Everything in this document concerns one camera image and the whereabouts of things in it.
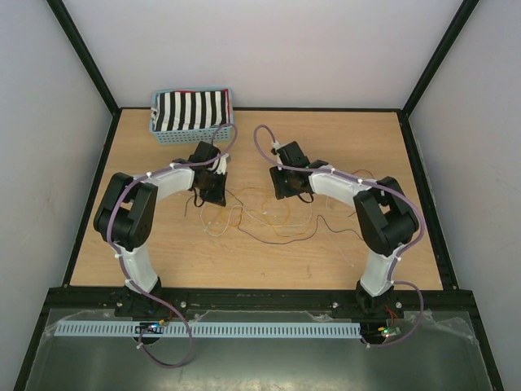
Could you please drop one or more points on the black white striped cloth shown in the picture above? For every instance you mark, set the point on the black white striped cloth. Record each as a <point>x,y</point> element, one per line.
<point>179,110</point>

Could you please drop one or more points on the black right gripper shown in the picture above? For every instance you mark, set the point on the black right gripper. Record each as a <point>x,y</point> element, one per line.
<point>276,173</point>

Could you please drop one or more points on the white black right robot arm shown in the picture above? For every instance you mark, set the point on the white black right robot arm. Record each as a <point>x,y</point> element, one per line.
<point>387,219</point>

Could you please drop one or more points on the light blue plastic basket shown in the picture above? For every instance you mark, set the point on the light blue plastic basket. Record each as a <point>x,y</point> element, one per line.
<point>222,133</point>

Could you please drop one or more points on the clear zip tie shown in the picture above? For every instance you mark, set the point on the clear zip tie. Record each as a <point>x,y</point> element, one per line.
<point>340,250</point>

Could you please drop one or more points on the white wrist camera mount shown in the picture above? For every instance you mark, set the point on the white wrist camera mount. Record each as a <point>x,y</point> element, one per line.
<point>277,148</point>
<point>220,165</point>

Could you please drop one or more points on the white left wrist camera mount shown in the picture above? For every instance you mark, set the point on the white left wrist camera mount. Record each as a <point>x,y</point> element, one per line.
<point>220,165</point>

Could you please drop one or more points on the light blue slotted cable duct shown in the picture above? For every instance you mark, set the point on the light blue slotted cable duct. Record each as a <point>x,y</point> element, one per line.
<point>210,330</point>

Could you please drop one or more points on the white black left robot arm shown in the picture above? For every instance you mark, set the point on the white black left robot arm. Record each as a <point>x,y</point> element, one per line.
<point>126,212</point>

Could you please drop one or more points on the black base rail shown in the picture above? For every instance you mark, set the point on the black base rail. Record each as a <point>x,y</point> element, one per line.
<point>339,304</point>

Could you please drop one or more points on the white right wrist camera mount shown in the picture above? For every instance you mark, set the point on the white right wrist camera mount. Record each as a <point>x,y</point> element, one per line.
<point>277,148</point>

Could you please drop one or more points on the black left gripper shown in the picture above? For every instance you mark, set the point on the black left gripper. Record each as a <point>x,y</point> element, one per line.
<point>219,196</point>

